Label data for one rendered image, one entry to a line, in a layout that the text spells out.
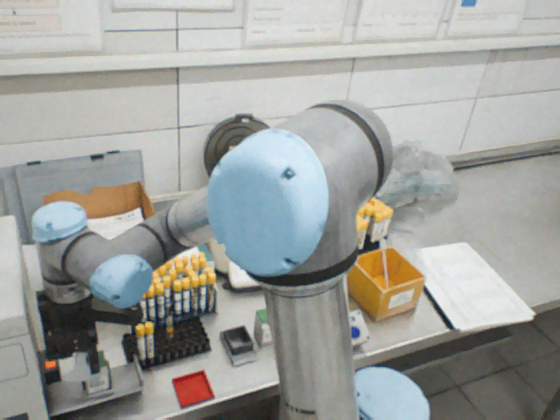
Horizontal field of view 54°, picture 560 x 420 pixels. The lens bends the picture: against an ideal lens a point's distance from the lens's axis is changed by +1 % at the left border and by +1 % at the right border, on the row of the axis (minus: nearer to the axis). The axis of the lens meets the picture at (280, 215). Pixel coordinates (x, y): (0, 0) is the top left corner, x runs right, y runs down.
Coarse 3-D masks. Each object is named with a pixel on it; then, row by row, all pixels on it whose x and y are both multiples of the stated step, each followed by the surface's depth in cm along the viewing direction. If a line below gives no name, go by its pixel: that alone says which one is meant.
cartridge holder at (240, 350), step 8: (232, 328) 118; (240, 328) 119; (224, 336) 118; (232, 336) 120; (240, 336) 120; (248, 336) 117; (224, 344) 118; (232, 344) 115; (240, 344) 118; (248, 344) 115; (232, 352) 115; (240, 352) 116; (248, 352) 116; (232, 360) 115; (240, 360) 114; (248, 360) 115
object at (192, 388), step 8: (184, 376) 110; (192, 376) 111; (200, 376) 111; (176, 384) 109; (184, 384) 109; (192, 384) 110; (200, 384) 110; (208, 384) 109; (176, 392) 107; (184, 392) 108; (192, 392) 108; (200, 392) 108; (208, 392) 108; (184, 400) 106; (192, 400) 106; (200, 400) 106
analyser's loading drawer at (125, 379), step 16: (112, 368) 106; (128, 368) 107; (64, 384) 103; (80, 384) 103; (112, 384) 100; (128, 384) 104; (48, 400) 99; (64, 400) 100; (80, 400) 100; (96, 400) 100
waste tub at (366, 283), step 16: (368, 256) 135; (400, 256) 136; (352, 272) 133; (368, 272) 139; (384, 272) 143; (400, 272) 137; (416, 272) 132; (352, 288) 135; (368, 288) 129; (384, 288) 139; (400, 288) 126; (416, 288) 130; (368, 304) 130; (384, 304) 127; (400, 304) 130; (416, 304) 134
